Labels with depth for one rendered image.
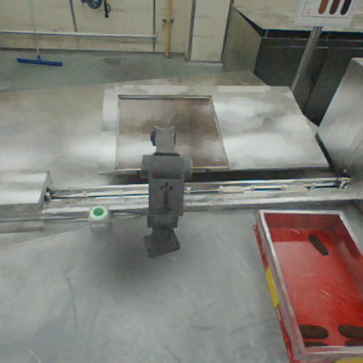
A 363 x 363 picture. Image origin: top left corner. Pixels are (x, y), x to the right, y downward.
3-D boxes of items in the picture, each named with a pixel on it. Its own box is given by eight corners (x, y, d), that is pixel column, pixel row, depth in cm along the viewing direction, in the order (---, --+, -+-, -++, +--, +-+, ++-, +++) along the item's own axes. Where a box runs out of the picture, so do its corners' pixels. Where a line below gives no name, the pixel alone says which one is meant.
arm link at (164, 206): (139, 217, 56) (190, 218, 57) (142, 151, 59) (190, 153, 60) (147, 228, 100) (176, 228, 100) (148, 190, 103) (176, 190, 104)
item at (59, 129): (25, 343, 151) (-50, 261, 95) (27, 190, 228) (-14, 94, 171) (304, 250, 204) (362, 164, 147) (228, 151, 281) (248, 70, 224)
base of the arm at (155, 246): (148, 258, 100) (181, 249, 103) (148, 245, 94) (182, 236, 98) (143, 238, 106) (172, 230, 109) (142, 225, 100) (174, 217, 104)
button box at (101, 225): (90, 239, 108) (85, 221, 100) (92, 222, 113) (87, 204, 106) (113, 238, 109) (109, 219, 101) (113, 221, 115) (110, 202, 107)
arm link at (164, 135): (140, 184, 61) (191, 185, 61) (140, 158, 59) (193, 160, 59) (148, 140, 101) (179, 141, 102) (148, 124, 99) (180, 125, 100)
